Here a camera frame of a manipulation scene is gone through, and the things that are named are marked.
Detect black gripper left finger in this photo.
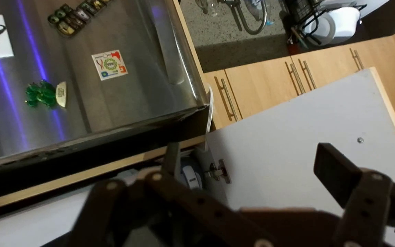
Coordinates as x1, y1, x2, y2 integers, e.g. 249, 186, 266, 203
76, 141, 272, 247

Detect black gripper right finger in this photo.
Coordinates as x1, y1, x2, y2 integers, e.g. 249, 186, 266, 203
313, 141, 395, 247

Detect metal cabinet door hinge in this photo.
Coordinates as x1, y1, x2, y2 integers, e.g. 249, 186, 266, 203
208, 159, 232, 185

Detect wooden cabinet door grey inside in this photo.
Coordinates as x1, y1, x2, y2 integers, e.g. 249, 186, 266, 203
203, 67, 395, 247

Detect stainless steel fridge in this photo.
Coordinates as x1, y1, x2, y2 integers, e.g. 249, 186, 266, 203
0, 0, 210, 204

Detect white square colourful magnet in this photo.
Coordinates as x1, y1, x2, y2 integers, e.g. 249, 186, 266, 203
91, 48, 129, 82

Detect wooden lower kitchen cabinets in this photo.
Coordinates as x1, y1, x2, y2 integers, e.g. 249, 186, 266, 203
202, 22, 395, 134

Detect green fridge magnet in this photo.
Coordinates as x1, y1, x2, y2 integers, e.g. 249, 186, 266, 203
24, 79, 69, 111

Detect grey kitchen countertop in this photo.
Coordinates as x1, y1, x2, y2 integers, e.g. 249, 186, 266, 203
179, 0, 395, 74

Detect white rice cooker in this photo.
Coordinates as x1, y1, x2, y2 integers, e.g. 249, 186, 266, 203
304, 4, 362, 41

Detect row of dark tile magnets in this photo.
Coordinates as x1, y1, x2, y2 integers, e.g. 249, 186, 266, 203
47, 0, 113, 37

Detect dark wire loop utensil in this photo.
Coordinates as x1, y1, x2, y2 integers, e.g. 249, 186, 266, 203
227, 0, 269, 36

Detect black wire dish rack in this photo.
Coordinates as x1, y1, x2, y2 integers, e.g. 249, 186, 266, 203
277, 0, 334, 52

